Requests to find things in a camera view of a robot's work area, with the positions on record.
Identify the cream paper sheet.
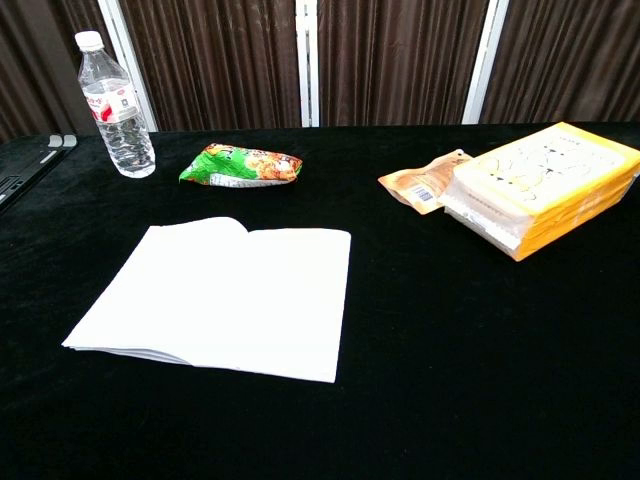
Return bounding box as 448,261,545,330
61,216,352,385

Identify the green snack bag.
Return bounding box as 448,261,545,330
178,142,304,189

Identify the orange snack pouch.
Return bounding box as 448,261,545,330
377,148,474,216

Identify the black tablecloth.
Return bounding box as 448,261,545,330
0,122,640,480

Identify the brown curtain panel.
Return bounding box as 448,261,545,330
480,0,640,125
316,0,490,127
118,0,302,132
0,0,151,146

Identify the clear plastic water bottle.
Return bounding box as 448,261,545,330
74,30,157,179

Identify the yellow tissue pack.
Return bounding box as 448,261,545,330
442,121,640,263

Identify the black folding stand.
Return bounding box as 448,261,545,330
0,133,79,211

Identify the white screen frame post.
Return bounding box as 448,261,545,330
294,0,321,128
97,0,159,133
461,0,511,125

